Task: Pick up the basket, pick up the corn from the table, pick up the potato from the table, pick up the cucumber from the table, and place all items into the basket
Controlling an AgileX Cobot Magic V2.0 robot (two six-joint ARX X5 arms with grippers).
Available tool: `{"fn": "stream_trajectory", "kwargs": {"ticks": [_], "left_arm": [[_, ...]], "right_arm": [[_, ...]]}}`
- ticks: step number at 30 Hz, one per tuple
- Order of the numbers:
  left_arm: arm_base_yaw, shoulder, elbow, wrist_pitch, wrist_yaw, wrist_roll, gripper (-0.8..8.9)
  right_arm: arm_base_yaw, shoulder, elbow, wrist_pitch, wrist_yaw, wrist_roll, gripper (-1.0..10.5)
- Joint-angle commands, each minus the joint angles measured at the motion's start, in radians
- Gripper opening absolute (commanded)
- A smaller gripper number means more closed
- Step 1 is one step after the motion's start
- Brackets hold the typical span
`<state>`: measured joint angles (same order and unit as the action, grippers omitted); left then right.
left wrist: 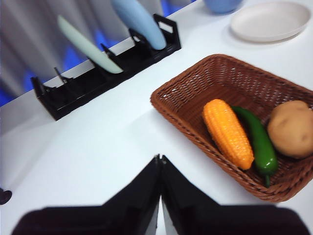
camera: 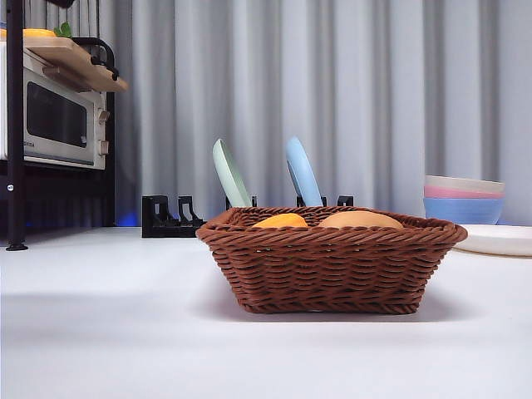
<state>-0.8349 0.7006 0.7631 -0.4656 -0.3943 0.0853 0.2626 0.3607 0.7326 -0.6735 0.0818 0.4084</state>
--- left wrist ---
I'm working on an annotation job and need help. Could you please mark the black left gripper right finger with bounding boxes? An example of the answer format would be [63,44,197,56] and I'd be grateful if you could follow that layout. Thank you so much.
[160,154,311,235]

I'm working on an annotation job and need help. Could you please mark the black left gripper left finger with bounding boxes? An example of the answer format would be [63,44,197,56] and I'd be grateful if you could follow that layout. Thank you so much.
[11,154,162,235]

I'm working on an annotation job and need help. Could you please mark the green toy cucumber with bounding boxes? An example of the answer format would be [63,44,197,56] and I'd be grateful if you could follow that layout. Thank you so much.
[231,105,279,188]

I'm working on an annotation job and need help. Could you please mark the orange toy corn cob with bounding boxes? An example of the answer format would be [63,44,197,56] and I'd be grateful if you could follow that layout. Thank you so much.
[202,98,255,171]

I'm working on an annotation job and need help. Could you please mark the tan toy potato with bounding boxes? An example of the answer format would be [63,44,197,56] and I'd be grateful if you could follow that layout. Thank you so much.
[267,100,313,160]

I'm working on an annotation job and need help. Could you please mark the brown wicker basket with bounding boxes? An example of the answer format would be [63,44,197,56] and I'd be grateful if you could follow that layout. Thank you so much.
[150,53,313,203]

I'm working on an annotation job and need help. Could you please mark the black dish rack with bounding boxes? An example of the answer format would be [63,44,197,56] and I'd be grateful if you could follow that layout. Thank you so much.
[30,13,182,122]

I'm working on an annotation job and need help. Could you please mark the pale green plate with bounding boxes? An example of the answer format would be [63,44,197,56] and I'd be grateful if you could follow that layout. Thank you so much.
[57,15,124,74]

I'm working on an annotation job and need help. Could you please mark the grey curtain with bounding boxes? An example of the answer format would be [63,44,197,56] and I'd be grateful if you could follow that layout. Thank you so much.
[0,0,199,108]

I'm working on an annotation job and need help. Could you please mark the light blue plate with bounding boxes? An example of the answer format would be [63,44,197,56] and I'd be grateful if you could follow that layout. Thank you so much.
[112,0,167,50]

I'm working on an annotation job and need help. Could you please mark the cream white plate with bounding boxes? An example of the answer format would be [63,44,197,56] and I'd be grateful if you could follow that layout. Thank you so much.
[228,1,312,44]

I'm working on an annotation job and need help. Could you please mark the blue bowl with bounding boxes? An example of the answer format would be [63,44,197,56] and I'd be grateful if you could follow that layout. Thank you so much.
[202,0,243,14]

